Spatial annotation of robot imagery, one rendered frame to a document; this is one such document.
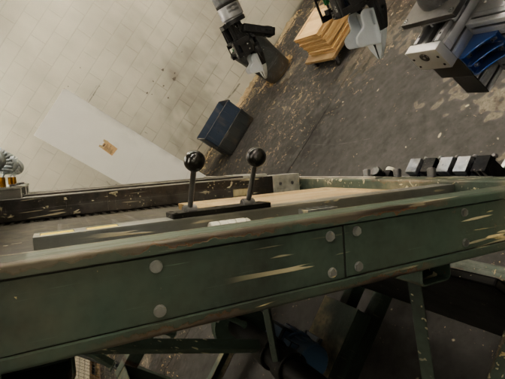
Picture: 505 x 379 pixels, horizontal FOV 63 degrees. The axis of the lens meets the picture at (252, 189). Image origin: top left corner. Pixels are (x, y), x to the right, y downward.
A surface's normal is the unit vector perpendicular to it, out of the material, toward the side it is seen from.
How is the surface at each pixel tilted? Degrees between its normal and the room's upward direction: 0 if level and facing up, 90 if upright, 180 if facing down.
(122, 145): 90
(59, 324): 90
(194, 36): 90
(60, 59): 90
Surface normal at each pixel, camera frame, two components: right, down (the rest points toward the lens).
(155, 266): 0.44, 0.03
